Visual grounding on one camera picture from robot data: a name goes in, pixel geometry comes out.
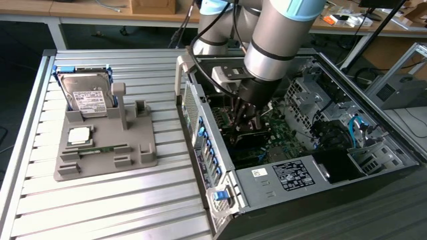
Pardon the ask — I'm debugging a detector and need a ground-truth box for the light blue wire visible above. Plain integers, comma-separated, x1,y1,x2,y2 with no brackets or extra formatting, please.
349,113,369,151

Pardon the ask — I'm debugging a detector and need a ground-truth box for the black monitor with stand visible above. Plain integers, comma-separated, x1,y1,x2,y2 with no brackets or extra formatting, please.
358,0,407,22

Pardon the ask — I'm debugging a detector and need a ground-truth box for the grey chipset heat sink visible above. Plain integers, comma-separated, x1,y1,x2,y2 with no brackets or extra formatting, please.
266,147,290,162

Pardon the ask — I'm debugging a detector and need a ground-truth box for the wooden desk with grey frame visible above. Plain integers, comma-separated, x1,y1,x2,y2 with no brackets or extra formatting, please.
0,0,202,51

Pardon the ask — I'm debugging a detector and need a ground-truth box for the orange and black box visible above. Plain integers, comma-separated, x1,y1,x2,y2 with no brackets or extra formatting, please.
322,14,350,26

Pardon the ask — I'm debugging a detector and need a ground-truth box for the hard disk in blue carrier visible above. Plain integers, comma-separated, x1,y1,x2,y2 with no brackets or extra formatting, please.
51,64,116,120

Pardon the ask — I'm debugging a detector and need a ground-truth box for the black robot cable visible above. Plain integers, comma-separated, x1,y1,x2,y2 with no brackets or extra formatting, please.
190,0,242,99

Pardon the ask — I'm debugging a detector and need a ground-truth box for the cluttered wooden desk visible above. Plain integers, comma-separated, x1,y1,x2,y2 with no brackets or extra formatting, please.
309,0,427,73

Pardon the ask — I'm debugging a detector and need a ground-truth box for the brown cardboard piece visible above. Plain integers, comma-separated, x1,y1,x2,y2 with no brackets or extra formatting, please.
402,0,427,28

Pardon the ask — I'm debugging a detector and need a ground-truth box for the grey computer tower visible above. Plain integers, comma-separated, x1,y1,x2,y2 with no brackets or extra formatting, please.
365,73,427,111

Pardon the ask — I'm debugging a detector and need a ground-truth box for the green motherboard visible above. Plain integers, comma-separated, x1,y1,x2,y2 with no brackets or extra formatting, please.
210,93,317,171

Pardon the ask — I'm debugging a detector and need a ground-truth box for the white box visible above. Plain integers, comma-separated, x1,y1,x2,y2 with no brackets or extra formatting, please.
345,15,374,28

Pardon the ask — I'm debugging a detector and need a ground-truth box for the black open PC case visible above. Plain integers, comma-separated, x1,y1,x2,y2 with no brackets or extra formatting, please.
175,48,427,240

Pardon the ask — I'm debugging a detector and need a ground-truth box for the grey parts rack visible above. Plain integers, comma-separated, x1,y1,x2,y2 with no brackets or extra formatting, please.
52,81,160,183

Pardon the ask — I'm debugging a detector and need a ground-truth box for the black slanted pole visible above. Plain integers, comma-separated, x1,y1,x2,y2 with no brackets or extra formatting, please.
339,0,409,75

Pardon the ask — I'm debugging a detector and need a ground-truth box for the perforated metal drive cage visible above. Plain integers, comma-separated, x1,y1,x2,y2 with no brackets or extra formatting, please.
283,76,335,141

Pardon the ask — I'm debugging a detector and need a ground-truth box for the grey metal disk bay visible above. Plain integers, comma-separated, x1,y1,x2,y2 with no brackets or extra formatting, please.
346,141,402,176

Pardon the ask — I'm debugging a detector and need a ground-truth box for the brown cardboard box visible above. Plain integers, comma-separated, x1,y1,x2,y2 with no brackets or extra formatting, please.
130,0,178,15

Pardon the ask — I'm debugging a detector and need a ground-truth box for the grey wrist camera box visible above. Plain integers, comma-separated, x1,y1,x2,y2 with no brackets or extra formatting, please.
211,65,255,95

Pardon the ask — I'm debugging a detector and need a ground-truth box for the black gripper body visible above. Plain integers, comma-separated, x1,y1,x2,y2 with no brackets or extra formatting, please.
237,78,282,107

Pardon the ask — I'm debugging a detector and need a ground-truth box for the black wire bundle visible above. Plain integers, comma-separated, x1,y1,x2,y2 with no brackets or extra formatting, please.
309,117,351,152

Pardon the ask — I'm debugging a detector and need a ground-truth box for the green RAM stick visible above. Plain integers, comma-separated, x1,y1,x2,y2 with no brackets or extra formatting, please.
76,146,118,155

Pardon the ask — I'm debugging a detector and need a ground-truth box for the thin grey cable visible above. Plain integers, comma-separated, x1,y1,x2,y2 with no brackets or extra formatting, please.
95,0,130,12

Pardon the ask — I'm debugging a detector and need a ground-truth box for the black hanging cable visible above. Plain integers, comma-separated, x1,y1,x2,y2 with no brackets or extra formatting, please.
168,0,196,50

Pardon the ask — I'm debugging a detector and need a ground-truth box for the aluminium profile frame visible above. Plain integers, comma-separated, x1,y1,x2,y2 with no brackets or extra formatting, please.
383,41,427,83

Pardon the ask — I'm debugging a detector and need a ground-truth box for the graphics card with metal bracket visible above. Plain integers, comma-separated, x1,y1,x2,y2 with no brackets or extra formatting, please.
219,123,274,152

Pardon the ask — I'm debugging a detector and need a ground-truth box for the grey power supply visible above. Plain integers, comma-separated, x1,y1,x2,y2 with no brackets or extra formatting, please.
233,156,331,213

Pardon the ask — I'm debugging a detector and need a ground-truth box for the pale grey case handle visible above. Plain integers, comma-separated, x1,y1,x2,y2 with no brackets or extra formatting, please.
175,55,195,97
206,185,242,219

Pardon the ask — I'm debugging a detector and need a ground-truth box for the CPU chip with silver lid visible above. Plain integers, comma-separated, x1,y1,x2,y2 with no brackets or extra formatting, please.
67,127,94,147

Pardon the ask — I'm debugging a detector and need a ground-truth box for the aluminium slat table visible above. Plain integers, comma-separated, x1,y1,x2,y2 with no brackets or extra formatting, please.
0,48,427,240

